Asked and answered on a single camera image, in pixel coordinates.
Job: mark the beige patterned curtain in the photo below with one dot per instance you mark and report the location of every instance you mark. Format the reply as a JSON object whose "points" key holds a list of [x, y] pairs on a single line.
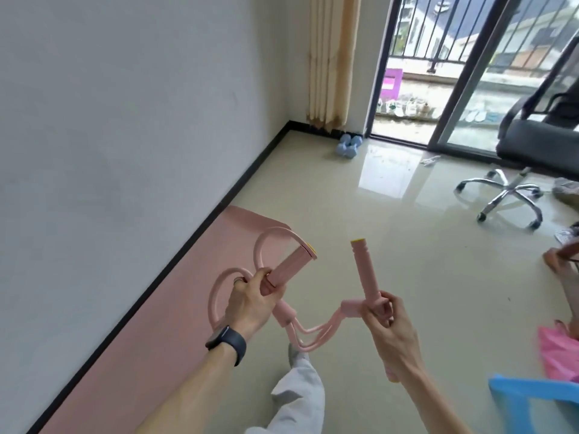
{"points": [[330, 54]]}

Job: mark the person's right hand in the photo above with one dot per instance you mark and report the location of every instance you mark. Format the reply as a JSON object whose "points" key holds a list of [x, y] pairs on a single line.
{"points": [[398, 339]]}

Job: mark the black balcony railing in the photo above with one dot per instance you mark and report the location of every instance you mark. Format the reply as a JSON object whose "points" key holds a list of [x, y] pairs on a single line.
{"points": [[445, 27]]}

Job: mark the light blue dumbbell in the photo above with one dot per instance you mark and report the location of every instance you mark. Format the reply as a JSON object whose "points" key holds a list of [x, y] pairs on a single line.
{"points": [[341, 149], [356, 146]]}

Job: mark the light grey trousers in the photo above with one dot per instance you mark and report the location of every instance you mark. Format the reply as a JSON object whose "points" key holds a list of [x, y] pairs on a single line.
{"points": [[298, 397]]}

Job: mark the pink plastic bag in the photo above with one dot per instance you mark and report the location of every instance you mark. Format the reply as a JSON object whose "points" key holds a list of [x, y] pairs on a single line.
{"points": [[561, 357]]}

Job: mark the black smartwatch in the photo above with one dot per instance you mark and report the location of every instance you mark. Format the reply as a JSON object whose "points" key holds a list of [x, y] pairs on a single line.
{"points": [[228, 341]]}

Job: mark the person's left white shoe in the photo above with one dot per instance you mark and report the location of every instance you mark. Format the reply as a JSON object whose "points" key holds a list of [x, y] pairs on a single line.
{"points": [[294, 354]]}

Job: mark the black office chair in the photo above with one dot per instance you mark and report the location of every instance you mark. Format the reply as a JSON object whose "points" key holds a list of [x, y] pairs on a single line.
{"points": [[538, 140]]}

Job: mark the purple box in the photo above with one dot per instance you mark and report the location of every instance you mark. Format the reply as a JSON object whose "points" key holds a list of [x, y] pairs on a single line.
{"points": [[391, 85]]}

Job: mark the row of balcony shoes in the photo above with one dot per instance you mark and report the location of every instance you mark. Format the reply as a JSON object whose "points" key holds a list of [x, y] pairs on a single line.
{"points": [[407, 108]]}

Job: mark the crumpled white paper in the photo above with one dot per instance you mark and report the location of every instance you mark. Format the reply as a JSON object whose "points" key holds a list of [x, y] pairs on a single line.
{"points": [[429, 160]]}

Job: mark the person's left hand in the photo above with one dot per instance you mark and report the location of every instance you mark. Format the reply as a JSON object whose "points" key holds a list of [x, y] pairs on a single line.
{"points": [[249, 307]]}

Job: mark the pink yoga mat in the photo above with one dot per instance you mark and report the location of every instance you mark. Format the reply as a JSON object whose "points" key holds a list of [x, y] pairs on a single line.
{"points": [[158, 334]]}

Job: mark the person's left forearm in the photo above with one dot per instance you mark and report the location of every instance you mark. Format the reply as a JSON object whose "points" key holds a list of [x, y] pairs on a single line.
{"points": [[190, 397]]}

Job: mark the dark sliding door frame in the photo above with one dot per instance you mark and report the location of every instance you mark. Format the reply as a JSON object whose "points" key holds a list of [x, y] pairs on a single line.
{"points": [[466, 72]]}

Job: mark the pink pedal resistance band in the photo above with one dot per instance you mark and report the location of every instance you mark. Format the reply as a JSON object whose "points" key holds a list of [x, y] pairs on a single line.
{"points": [[364, 271]]}

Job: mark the blue plastic stool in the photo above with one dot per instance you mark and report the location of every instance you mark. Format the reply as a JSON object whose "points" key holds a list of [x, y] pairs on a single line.
{"points": [[534, 390]]}

